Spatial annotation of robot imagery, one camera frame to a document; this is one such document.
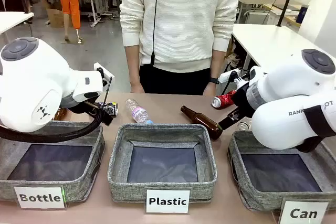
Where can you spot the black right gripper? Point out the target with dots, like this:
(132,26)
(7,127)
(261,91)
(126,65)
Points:
(241,99)

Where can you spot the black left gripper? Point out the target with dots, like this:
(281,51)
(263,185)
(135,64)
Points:
(92,107)

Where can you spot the large clear plastic bottle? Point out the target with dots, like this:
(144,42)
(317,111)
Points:
(244,125)

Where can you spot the crushed red can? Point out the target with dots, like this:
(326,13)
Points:
(224,100)

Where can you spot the brown glass bottle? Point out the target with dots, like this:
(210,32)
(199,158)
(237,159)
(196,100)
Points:
(203,121)
(61,113)

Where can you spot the small plastic bottle pink label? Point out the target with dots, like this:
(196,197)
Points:
(137,112)

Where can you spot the person's left forearm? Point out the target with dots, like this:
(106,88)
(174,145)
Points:
(218,64)

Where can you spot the person's right forearm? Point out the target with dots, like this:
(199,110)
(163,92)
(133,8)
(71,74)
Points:
(132,64)

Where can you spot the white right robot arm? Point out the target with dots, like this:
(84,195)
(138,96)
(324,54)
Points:
(286,98)

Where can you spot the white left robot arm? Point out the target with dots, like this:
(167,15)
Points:
(34,87)

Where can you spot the grey fabric basket bottle label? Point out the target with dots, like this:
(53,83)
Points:
(78,182)

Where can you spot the grey fabric basket can label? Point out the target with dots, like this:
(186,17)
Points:
(252,192)

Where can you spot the grey fabric basket plastic label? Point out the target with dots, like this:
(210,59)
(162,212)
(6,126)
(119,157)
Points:
(162,190)

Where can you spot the white sign reading Can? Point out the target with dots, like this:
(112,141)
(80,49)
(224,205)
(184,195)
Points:
(303,213)

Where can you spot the person's left hand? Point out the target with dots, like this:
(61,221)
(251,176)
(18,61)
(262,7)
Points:
(210,90)

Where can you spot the person's right hand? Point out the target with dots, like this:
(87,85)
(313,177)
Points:
(137,89)

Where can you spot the black wrist watch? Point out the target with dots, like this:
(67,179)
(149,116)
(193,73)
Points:
(214,80)

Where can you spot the black trousers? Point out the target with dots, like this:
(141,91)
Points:
(173,82)

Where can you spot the white sign reading Plastic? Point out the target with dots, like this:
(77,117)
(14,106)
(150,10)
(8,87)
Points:
(168,201)

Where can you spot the white sign reading Bottle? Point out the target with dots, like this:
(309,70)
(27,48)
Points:
(39,197)

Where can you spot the white knit sweater torso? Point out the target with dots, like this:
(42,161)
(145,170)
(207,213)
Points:
(183,19)

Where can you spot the brown cardboard box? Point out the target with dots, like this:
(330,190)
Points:
(56,15)

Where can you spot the person in orange trousers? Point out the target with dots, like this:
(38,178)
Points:
(69,3)

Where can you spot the small white table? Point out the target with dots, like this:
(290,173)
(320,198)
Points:
(13,20)

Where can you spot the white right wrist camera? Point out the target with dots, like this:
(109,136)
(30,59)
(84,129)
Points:
(228,75)

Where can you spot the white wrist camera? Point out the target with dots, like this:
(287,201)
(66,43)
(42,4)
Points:
(104,73)
(228,75)

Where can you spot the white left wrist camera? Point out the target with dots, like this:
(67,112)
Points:
(104,73)

